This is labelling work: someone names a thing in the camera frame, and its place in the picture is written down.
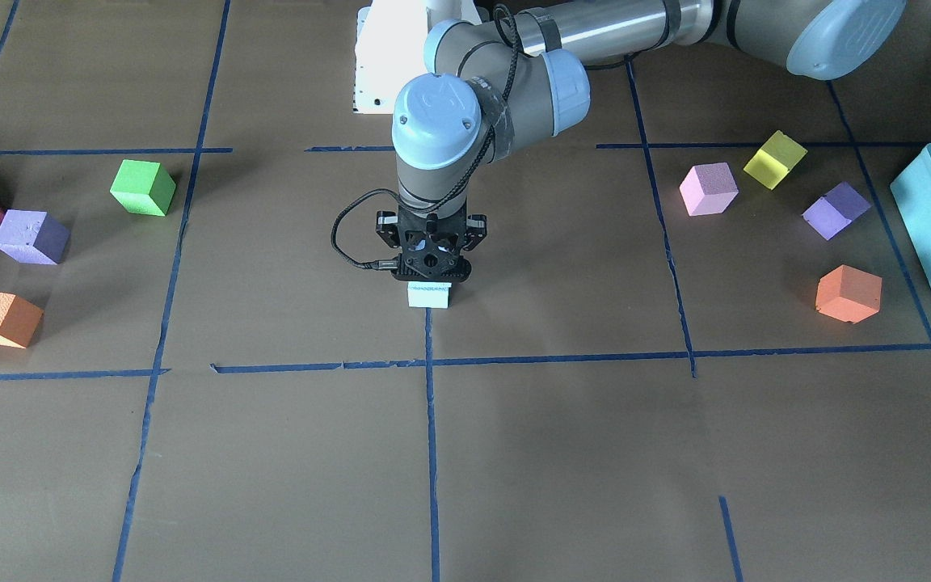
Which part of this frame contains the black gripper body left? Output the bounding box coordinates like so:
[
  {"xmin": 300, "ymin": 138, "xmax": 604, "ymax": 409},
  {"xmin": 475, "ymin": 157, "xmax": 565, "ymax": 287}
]
[{"xmin": 374, "ymin": 209, "xmax": 487, "ymax": 283}]

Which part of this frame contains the light blue block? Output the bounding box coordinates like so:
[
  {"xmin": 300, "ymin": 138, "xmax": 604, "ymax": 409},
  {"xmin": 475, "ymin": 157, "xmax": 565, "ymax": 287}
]
[{"xmin": 407, "ymin": 281, "xmax": 453, "ymax": 309}]

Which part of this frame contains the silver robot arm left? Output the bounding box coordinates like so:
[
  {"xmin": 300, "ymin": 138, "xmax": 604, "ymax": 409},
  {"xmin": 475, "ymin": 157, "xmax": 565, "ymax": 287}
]
[{"xmin": 361, "ymin": 1, "xmax": 906, "ymax": 283}]

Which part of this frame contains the light pink foam block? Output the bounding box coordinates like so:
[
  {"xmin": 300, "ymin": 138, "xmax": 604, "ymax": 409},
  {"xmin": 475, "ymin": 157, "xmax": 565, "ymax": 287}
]
[{"xmin": 679, "ymin": 162, "xmax": 739, "ymax": 217}]

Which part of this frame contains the green foam block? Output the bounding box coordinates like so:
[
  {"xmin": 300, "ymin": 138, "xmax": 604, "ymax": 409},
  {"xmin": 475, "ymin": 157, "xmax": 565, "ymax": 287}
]
[{"xmin": 108, "ymin": 159, "xmax": 176, "ymax": 217}]

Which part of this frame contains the yellow foam block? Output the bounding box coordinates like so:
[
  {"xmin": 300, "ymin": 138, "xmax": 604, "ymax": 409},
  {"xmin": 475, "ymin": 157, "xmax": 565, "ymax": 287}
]
[{"xmin": 744, "ymin": 130, "xmax": 808, "ymax": 189}]

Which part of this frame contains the purple foam block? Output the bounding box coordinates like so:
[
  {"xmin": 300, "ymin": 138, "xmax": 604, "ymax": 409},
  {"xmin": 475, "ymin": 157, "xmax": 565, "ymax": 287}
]
[
  {"xmin": 802, "ymin": 182, "xmax": 871, "ymax": 240},
  {"xmin": 0, "ymin": 209, "xmax": 70, "ymax": 265}
]

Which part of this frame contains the orange foam block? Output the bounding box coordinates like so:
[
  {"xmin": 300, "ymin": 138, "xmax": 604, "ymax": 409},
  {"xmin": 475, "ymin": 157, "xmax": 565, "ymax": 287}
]
[
  {"xmin": 814, "ymin": 265, "xmax": 883, "ymax": 323},
  {"xmin": 0, "ymin": 292, "xmax": 44, "ymax": 349}
]

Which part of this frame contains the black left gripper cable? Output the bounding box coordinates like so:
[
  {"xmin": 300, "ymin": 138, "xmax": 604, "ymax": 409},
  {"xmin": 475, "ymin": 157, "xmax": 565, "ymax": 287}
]
[{"xmin": 331, "ymin": 4, "xmax": 520, "ymax": 270}]

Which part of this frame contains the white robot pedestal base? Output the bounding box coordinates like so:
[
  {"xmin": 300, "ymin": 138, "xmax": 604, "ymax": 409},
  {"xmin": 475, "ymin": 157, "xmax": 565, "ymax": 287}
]
[{"xmin": 353, "ymin": 0, "xmax": 482, "ymax": 115}]

